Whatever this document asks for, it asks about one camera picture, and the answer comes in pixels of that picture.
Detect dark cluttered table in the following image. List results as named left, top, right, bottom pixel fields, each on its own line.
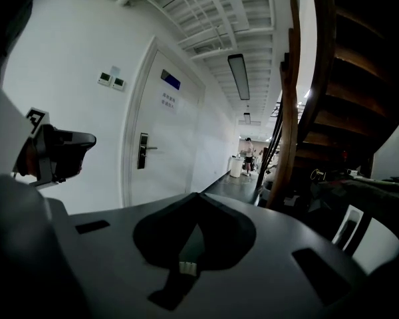
left=308, top=167, right=399, bottom=219

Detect long black ceiling lamp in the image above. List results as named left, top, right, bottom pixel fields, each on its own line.
left=227, top=53, right=251, bottom=101

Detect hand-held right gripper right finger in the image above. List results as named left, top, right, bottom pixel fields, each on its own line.
left=196, top=193, right=257, bottom=272

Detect white paper notice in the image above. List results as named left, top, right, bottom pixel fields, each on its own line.
left=158, top=89, right=180, bottom=116

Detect silver door handle lock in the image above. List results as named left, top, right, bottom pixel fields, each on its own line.
left=136, top=132, right=158, bottom=170

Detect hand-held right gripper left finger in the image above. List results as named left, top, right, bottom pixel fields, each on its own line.
left=133, top=193, right=200, bottom=268

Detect blue door sign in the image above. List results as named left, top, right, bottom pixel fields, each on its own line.
left=160, top=68, right=182, bottom=91

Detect white door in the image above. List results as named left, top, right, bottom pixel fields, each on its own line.
left=122, top=35, right=207, bottom=208

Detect wooden staircase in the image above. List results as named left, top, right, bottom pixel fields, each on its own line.
left=265, top=0, right=399, bottom=209

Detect white bin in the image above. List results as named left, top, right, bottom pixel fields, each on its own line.
left=228, top=156, right=245, bottom=179

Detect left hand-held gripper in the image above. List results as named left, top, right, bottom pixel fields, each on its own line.
left=11, top=107, right=98, bottom=189

